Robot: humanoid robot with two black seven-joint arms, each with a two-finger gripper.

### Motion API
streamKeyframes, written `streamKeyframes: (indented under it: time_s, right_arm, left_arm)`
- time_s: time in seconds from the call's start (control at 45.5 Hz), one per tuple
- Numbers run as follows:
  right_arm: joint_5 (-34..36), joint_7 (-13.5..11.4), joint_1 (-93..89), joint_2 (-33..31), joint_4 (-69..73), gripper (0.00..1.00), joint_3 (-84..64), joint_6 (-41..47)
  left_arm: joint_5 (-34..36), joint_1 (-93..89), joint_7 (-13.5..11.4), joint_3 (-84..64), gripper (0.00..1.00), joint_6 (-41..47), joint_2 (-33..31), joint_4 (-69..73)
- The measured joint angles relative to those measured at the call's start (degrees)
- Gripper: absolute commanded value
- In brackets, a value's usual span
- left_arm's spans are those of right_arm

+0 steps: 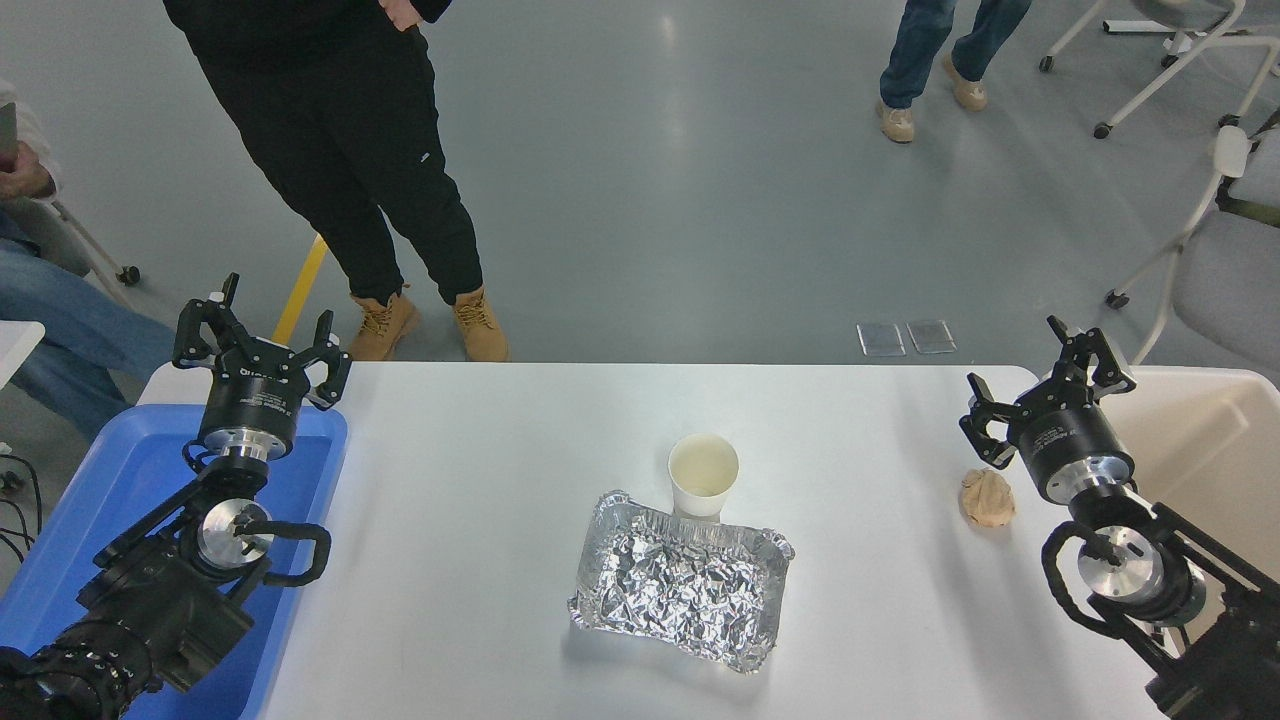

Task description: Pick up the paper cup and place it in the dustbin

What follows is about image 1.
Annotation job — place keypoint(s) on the seated person's hand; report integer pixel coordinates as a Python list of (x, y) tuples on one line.
[(22, 180)]

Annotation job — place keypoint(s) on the grey chair with white frame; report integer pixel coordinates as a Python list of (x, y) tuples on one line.
[(1225, 280)]

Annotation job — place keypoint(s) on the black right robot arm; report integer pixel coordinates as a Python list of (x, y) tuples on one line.
[(1220, 640)]

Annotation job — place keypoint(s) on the standing person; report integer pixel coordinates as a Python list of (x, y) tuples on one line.
[(330, 120)]

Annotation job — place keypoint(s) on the white paper cup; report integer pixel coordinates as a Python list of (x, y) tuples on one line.
[(703, 470)]

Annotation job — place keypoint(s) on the blue plastic tray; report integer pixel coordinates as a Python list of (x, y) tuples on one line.
[(130, 470)]

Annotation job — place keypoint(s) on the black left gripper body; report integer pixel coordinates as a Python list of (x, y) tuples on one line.
[(252, 395)]

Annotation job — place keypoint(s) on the wheeled chair under person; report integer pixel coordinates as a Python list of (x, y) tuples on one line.
[(95, 250)]

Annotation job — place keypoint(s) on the large pale plastic bin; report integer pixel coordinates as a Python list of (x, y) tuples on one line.
[(1210, 440)]

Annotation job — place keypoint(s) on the white wheeled chair frame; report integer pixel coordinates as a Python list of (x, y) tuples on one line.
[(1205, 50)]

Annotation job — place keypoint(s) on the walking person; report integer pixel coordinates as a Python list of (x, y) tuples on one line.
[(925, 50)]

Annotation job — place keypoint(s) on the small white side table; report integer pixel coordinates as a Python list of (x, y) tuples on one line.
[(18, 345)]

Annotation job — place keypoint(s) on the crumpled silver foil tray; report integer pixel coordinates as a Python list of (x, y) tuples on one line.
[(680, 590)]

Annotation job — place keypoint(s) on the clear floor socket cover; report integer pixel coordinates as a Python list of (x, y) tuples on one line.
[(931, 336), (881, 339)]

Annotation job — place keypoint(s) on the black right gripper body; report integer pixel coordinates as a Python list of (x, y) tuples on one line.
[(1070, 435)]

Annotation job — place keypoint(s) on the crumpled tan paper ball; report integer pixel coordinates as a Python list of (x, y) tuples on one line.
[(988, 498)]

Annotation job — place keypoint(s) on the standing person's hand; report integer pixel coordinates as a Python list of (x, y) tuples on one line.
[(400, 14)]

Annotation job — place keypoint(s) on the seated person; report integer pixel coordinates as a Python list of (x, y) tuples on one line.
[(70, 320)]

